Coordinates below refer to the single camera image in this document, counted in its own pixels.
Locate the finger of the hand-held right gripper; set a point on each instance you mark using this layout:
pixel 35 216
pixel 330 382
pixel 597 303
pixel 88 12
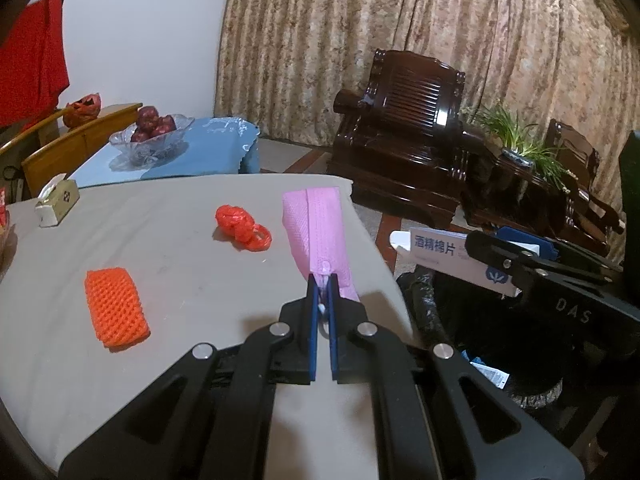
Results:
pixel 522 236
pixel 492 252

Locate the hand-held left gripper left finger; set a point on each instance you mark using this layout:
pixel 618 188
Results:
pixel 312 340

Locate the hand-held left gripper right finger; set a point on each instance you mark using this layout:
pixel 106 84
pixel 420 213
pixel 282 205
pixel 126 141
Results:
pixel 332 345

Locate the white cardboard box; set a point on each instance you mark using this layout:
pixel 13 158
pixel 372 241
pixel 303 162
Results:
pixel 440 255

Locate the black trash bin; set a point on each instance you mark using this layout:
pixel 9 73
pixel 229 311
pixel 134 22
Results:
pixel 450 310

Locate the pink zipper pouch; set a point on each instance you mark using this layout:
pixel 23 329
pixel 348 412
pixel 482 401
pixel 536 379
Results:
pixel 305 225

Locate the dark wooden side table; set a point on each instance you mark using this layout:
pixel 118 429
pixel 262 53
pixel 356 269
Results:
pixel 510 195

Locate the dark wooden armchair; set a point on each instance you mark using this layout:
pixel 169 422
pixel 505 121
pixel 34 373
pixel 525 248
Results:
pixel 400 160
pixel 575 160

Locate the potted green plant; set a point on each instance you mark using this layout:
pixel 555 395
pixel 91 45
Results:
pixel 505 125

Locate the white and blue wrapper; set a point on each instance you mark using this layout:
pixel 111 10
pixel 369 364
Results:
pixel 487 370

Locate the grey table cover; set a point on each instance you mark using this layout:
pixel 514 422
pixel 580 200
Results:
pixel 200 285

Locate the red plastic bag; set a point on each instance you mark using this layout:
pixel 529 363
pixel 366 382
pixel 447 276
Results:
pixel 240 225
pixel 82 110

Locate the orange foam fruit net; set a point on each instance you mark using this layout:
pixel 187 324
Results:
pixel 115 310

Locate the blue tablecloth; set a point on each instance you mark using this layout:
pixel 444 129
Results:
pixel 210 150

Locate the glass fruit bowl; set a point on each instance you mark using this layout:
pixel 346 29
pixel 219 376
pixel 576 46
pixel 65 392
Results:
pixel 145 152

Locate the pile of red apples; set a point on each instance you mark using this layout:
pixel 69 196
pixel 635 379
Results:
pixel 155 125

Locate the beige patterned curtain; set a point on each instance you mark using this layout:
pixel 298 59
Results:
pixel 310 50

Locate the tissue box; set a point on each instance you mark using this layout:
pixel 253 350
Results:
pixel 57 202

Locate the light wooden chair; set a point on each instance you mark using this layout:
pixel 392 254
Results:
pixel 60 160
pixel 30 132

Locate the red hanging cloth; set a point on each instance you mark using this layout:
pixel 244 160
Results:
pixel 30 60

